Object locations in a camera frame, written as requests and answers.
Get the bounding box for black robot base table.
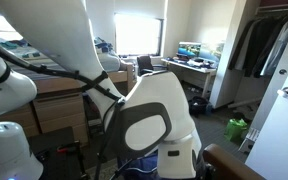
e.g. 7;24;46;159
28;127;90;180

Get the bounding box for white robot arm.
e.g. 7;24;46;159
0;0;201;180

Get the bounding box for blue mesh laundry basket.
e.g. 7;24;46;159
117;152;160;180

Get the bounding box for brown couch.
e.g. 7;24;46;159
203;144;265;180

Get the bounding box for blue office chair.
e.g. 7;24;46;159
137;55;167;76

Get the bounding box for bright window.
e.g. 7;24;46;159
115;14;163;56

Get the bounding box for black backpack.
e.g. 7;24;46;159
188;96;212;117

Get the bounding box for white desk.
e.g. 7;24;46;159
161;58;216;98

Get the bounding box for computer monitor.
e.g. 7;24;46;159
178;42;201;57

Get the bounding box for wooden drawer unit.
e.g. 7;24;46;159
0;91;90;146

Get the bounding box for patterned beige rug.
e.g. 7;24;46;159
86;159;118;180

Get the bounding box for green bag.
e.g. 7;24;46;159
224;119;247;141

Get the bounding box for hanging clothes in closet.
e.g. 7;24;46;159
228;15;288;78

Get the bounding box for white door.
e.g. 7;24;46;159
246;76;288;180

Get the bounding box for wooden bed frame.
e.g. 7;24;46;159
26;76;82;104

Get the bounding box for red handled clamp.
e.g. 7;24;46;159
56;141;80;153

